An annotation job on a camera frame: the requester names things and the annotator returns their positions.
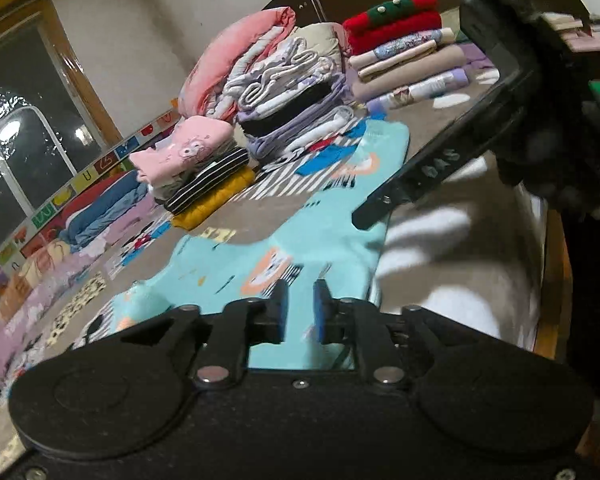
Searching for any person's right hand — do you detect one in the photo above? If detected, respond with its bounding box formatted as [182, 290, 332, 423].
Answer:
[500, 80, 600, 218]

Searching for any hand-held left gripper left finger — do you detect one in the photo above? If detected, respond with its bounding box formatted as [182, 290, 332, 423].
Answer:
[120, 280, 289, 391]

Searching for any stack of white purple clothes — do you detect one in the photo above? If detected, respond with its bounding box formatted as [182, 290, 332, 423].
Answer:
[222, 35, 363, 161]

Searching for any red folded blanket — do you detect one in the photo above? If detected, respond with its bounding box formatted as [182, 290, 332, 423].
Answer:
[60, 170, 141, 226]

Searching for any window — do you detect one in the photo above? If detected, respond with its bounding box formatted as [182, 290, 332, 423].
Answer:
[0, 0, 126, 266]

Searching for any wooden bed frame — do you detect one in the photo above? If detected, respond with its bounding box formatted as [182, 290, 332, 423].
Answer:
[535, 205, 576, 361]

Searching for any stack of pastel folded clothes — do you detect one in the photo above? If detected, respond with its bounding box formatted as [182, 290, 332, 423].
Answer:
[347, 25, 498, 111]

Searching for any colourful picture headboard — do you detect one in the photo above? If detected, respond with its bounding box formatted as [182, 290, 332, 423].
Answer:
[0, 105, 181, 306]

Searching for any pink folded top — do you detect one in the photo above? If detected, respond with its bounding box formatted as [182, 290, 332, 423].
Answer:
[129, 116, 237, 187]

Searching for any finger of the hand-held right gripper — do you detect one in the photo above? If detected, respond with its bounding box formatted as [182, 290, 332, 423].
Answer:
[352, 77, 536, 231]

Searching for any teal patterned sweatshirt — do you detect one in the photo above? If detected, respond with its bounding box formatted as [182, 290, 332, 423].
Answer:
[102, 119, 412, 372]

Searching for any yellow folded sweater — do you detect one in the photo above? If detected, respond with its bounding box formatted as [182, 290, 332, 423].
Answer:
[171, 166, 257, 232]

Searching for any beige quilt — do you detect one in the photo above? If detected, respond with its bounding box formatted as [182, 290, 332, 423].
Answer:
[292, 22, 353, 68]

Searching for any red folded sweater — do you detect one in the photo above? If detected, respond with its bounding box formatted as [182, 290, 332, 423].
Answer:
[341, 0, 443, 55]

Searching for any pink quilt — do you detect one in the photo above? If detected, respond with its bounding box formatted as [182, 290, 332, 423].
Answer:
[177, 6, 298, 122]

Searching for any black white striped folded garment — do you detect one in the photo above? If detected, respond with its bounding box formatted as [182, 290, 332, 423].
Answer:
[164, 147, 252, 213]

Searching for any blue folded blanket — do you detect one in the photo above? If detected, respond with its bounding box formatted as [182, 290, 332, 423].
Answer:
[65, 177, 151, 251]

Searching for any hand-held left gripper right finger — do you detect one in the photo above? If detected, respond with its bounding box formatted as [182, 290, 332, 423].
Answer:
[314, 280, 481, 392]

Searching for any brown cartoon mouse blanket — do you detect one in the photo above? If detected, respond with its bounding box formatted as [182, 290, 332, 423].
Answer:
[45, 87, 551, 361]

